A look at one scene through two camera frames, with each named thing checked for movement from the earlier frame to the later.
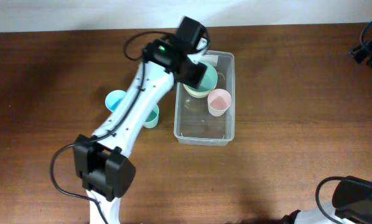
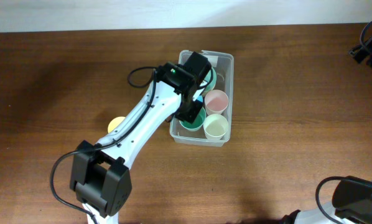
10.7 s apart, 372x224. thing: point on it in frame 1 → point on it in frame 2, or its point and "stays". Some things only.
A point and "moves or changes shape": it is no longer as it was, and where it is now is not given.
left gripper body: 195,75 → 189,113
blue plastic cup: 113,98 → 200,98
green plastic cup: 152,121 moves or changes shape
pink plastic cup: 218,101 stays
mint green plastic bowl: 209,80 stays
